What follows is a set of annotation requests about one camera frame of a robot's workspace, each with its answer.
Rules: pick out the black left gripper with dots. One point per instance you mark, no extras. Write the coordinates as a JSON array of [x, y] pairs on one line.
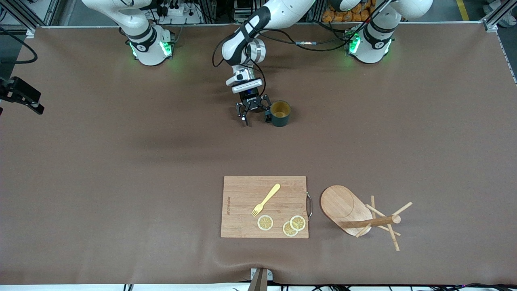
[[251, 102]]

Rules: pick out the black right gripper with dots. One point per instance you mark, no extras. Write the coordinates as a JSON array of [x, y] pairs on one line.
[[18, 91]]

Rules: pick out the dark green mug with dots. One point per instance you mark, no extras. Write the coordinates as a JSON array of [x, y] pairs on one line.
[[282, 121]]

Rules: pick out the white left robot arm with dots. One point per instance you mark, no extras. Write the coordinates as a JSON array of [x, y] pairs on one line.
[[282, 10]]

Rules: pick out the wooden mug rack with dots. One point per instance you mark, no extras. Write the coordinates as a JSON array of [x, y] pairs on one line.
[[339, 206]]

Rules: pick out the brown table mat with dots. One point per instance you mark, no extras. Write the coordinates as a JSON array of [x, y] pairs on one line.
[[258, 161]]

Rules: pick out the bamboo cutting board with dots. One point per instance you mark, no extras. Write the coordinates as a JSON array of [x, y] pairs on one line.
[[242, 194]]

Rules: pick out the yellow plastic fork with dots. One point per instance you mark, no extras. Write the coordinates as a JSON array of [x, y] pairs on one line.
[[267, 198]]

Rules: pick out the lemon slice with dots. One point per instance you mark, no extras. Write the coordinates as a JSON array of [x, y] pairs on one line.
[[287, 231], [265, 222], [298, 223]]

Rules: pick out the orange packaged goods pile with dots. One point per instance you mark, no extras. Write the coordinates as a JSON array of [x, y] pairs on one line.
[[339, 15]]

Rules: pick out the aluminium frame post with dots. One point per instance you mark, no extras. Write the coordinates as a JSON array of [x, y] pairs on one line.
[[24, 16], [499, 16]]

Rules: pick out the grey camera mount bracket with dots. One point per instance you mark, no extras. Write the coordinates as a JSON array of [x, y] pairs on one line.
[[260, 281]]

